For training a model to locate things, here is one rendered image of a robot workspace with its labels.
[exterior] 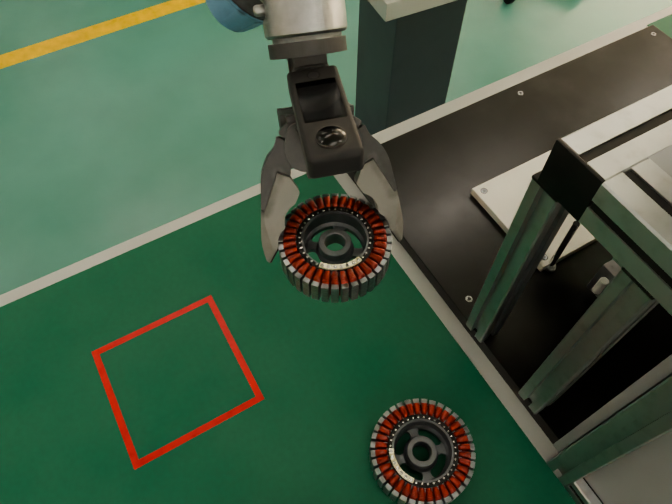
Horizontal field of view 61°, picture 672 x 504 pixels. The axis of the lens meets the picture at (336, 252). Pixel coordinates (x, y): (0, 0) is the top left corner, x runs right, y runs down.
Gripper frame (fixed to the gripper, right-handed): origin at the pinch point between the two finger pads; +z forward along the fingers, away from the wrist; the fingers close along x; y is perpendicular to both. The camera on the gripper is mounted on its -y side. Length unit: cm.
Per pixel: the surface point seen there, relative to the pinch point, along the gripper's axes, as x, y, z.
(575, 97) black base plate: -45, 35, -6
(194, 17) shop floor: 25, 197, -31
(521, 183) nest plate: -29.5, 21.5, 2.8
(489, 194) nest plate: -24.4, 20.6, 3.3
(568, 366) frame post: -19.5, -9.8, 11.4
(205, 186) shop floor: 26, 127, 21
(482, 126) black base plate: -28.2, 32.4, -3.9
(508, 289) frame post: -16.6, -3.2, 5.8
